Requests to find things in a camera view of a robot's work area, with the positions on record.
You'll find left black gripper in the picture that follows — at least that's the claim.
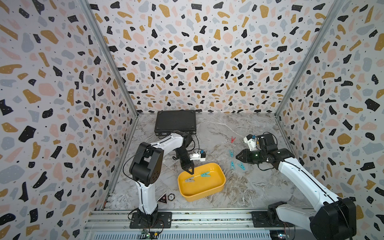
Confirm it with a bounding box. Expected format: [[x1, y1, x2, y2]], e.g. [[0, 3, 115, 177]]
[[175, 149, 195, 174]]

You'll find grey clothespin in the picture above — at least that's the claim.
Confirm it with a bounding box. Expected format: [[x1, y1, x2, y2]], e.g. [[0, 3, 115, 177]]
[[185, 177, 195, 183]]

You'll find yellow plastic storage tray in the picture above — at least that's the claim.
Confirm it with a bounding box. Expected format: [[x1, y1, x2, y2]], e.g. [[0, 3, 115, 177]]
[[178, 163, 226, 202]]

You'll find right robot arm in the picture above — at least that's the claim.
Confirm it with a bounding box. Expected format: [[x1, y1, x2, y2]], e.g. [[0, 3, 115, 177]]
[[236, 132, 357, 240]]

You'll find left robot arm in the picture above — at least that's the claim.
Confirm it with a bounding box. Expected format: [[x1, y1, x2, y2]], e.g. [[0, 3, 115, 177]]
[[129, 131, 195, 217]]

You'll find black hard case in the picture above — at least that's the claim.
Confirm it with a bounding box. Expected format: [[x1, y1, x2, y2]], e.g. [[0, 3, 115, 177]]
[[154, 110, 197, 136]]

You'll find black triangle marker sticker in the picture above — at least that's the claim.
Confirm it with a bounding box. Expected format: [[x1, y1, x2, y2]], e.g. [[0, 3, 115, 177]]
[[157, 193, 168, 205]]

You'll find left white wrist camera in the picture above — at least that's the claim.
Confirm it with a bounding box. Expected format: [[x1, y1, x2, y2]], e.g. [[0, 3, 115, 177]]
[[190, 150, 206, 162]]

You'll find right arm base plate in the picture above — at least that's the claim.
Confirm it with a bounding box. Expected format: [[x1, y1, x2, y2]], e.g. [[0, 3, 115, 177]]
[[251, 211, 294, 228]]

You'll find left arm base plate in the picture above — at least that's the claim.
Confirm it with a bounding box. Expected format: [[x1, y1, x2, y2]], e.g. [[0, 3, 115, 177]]
[[130, 211, 173, 229]]

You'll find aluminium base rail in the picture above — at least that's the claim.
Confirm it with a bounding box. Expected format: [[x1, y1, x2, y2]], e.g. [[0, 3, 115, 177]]
[[82, 209, 315, 240]]

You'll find right frame aluminium post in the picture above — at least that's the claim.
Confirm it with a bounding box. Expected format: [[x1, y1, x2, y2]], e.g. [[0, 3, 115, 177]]
[[275, 0, 345, 119]]

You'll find frame aluminium post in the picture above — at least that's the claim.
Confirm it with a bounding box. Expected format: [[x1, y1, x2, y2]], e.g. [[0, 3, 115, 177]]
[[275, 0, 345, 119], [78, 0, 139, 119]]

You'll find left frame aluminium post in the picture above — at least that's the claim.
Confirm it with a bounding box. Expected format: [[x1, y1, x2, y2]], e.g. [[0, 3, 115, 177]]
[[78, 0, 139, 119]]

